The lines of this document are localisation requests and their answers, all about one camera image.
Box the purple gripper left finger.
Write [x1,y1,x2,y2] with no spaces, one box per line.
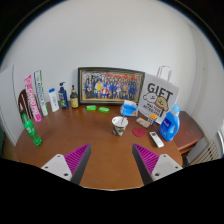
[42,144,91,185]

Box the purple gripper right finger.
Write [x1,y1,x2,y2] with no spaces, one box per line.
[132,143,182,185]

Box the white remote control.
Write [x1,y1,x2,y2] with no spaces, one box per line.
[149,132,164,148]

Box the red round coaster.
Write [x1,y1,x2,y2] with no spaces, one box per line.
[132,128,146,137]

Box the blue detergent bottle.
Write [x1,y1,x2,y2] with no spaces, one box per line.
[159,104,180,141]

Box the small snack packet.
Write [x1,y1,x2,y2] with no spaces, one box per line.
[136,117,150,128]

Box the rubik's cube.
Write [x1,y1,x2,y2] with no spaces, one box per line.
[148,114,157,125]

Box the brown side cabinet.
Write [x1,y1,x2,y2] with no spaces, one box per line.
[174,111,204,156]

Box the patterned paper cup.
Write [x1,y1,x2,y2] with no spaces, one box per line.
[112,116,128,136]

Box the white radiator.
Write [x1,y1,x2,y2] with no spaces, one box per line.
[190,141,218,165]

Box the green plastic soda bottle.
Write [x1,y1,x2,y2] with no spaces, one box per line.
[21,110,42,146]

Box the green soap packet left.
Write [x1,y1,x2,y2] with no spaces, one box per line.
[86,105,97,111]

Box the green soap packet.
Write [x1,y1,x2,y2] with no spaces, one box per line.
[98,107,110,113]
[86,105,97,111]

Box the blue tissue pack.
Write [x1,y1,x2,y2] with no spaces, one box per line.
[120,100,138,117]

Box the green soap packet right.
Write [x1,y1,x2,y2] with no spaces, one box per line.
[98,107,110,113]

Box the dark brown glass bottle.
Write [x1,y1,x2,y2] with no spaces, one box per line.
[70,85,78,109]

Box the white lotion bottle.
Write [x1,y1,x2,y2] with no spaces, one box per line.
[49,88,59,112]

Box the white gift paper bag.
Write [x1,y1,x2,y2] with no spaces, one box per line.
[138,66,180,124]

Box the blue pump bottle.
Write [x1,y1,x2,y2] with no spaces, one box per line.
[58,82,68,109]

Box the wooden chair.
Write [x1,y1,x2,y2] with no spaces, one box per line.
[18,89,33,119]

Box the framed group photo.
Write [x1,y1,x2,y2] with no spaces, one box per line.
[78,67,145,105]

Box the pink tall box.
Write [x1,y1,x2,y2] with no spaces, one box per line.
[24,75,41,122]

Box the green white tall box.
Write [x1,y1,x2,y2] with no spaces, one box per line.
[34,70,48,116]

